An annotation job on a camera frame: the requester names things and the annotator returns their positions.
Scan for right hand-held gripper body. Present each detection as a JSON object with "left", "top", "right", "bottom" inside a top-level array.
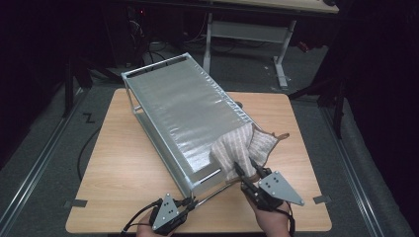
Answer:
[{"left": 240, "top": 170, "right": 305, "bottom": 211}]

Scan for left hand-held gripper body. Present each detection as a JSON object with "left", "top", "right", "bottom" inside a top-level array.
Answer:
[{"left": 149, "top": 193, "right": 191, "bottom": 235}]

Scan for striped beige towel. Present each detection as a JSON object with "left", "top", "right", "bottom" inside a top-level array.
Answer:
[{"left": 209, "top": 122, "right": 291, "bottom": 184}]

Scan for two-tier metal rack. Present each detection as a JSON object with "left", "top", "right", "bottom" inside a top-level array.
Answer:
[{"left": 121, "top": 52, "right": 265, "bottom": 206}]

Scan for person's left hand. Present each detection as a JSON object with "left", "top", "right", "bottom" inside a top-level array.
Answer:
[{"left": 136, "top": 212, "right": 172, "bottom": 237}]

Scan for person's right hand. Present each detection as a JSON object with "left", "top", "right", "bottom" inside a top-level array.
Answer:
[{"left": 250, "top": 200, "right": 293, "bottom": 237}]

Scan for grey tape piece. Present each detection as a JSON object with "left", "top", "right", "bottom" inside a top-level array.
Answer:
[
  {"left": 312, "top": 195, "right": 332, "bottom": 205},
  {"left": 63, "top": 198, "right": 88, "bottom": 208}
]

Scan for black metal stand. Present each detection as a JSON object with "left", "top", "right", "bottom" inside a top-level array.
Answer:
[
  {"left": 61, "top": 53, "right": 132, "bottom": 119},
  {"left": 288, "top": 73, "right": 349, "bottom": 139}
]

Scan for white-legged desk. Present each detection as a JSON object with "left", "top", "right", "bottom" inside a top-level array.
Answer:
[{"left": 201, "top": 0, "right": 340, "bottom": 89}]

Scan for dark computer tower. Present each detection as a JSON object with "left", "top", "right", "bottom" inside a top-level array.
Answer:
[{"left": 126, "top": 6, "right": 147, "bottom": 68}]

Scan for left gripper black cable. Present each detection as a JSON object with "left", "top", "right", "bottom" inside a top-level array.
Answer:
[{"left": 120, "top": 197, "right": 164, "bottom": 236}]

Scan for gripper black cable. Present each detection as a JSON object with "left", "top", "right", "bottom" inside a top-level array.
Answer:
[
  {"left": 278, "top": 205, "right": 295, "bottom": 236},
  {"left": 120, "top": 197, "right": 164, "bottom": 236}
]

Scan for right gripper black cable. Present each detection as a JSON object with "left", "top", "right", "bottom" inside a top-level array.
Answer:
[{"left": 278, "top": 205, "right": 295, "bottom": 236}]

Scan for metal floor rail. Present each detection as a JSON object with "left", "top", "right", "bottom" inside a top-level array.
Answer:
[
  {"left": 0, "top": 87, "right": 88, "bottom": 231},
  {"left": 320, "top": 107, "right": 386, "bottom": 237}
]

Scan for long black cable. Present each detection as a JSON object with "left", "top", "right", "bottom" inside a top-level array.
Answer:
[{"left": 76, "top": 126, "right": 102, "bottom": 182}]

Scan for tangled black cables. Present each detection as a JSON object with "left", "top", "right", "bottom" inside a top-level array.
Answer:
[{"left": 129, "top": 42, "right": 167, "bottom": 75}]

